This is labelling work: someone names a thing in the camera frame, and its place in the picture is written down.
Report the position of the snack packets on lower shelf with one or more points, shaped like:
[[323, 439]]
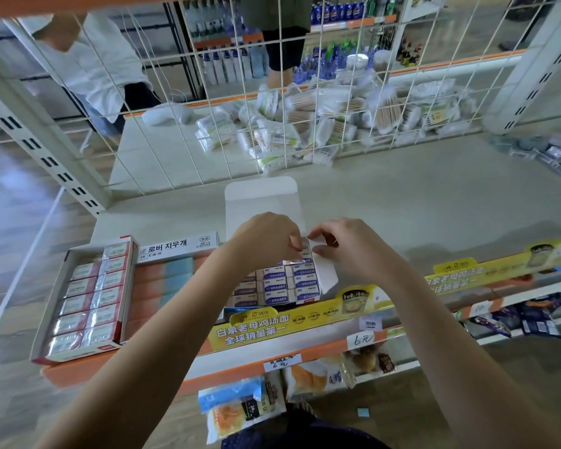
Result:
[[280, 322]]

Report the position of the red eraser display box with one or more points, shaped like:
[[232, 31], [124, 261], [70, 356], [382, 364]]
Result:
[[84, 299]]

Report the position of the box of pink-blue erasers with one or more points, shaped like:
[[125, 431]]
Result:
[[164, 285]]

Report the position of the row of dark snack packets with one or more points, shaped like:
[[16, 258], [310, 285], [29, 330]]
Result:
[[524, 315]]

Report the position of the white orange metal shelf unit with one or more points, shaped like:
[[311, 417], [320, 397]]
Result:
[[449, 196]]

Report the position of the person's right forearm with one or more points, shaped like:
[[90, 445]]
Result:
[[477, 369]]

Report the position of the person's left forearm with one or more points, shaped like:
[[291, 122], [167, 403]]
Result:
[[140, 369]]

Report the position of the blue orange snack packet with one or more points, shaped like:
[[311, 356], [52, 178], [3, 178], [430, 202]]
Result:
[[238, 407]]

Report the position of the yellow price label strip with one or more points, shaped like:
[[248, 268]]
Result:
[[486, 271]]

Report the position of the person's right hand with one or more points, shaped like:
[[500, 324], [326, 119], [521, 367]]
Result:
[[355, 252]]

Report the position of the row of blue bottles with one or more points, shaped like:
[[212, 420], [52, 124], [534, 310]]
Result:
[[224, 56]]

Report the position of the pile of white packets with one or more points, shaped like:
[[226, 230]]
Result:
[[337, 112]]

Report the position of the blue white eraser box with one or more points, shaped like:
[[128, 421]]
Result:
[[262, 196]]

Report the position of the person's left hand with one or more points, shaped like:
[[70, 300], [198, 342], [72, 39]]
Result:
[[262, 243]]

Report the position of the blue paper scrap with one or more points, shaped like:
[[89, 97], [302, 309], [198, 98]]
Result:
[[363, 412]]

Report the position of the blue white small box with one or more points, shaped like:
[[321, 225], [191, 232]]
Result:
[[306, 249]]

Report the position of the pile of mixed erasers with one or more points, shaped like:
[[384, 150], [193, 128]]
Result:
[[542, 154]]

